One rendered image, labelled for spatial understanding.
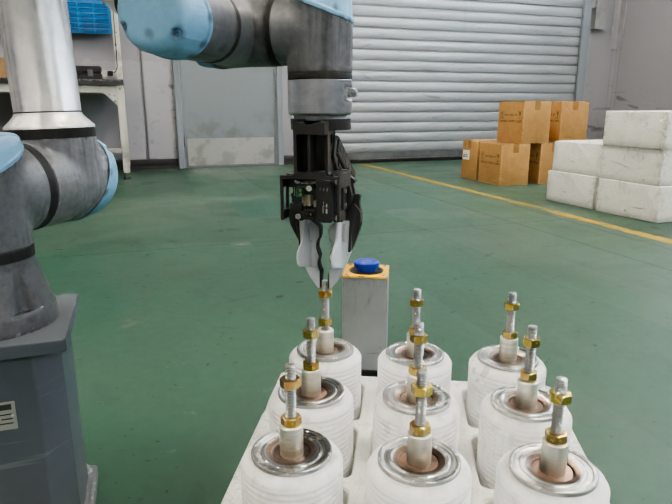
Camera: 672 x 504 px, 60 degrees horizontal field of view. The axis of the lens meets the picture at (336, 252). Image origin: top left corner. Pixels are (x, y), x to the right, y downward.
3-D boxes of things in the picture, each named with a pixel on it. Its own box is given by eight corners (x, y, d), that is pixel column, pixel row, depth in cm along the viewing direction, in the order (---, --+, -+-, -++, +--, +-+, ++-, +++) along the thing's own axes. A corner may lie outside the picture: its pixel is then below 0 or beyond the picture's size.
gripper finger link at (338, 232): (318, 299, 70) (315, 224, 68) (330, 285, 76) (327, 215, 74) (343, 300, 70) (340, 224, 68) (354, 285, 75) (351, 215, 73)
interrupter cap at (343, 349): (285, 355, 76) (285, 350, 76) (318, 337, 82) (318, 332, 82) (333, 369, 72) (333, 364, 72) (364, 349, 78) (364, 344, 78)
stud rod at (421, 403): (420, 451, 52) (423, 374, 50) (411, 447, 53) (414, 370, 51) (427, 447, 53) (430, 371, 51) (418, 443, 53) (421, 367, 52)
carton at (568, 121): (585, 141, 440) (589, 101, 432) (558, 142, 433) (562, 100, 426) (560, 139, 467) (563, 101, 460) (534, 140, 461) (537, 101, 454)
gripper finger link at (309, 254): (286, 295, 71) (287, 222, 69) (301, 282, 77) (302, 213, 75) (311, 298, 71) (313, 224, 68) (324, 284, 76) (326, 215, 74)
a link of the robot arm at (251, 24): (161, -10, 63) (253, -17, 60) (212, 6, 73) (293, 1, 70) (166, 66, 65) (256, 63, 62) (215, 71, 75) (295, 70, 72)
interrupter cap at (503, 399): (578, 418, 61) (579, 412, 61) (516, 430, 59) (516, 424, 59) (534, 386, 68) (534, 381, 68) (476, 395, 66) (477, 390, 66)
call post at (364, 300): (340, 457, 96) (341, 277, 89) (345, 434, 103) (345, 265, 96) (383, 460, 96) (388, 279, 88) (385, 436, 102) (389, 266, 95)
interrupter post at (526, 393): (542, 410, 63) (544, 382, 62) (522, 414, 62) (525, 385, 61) (528, 400, 65) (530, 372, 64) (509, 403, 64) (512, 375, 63)
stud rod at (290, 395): (298, 440, 54) (297, 365, 52) (288, 443, 53) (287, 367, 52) (294, 435, 55) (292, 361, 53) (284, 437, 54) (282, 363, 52)
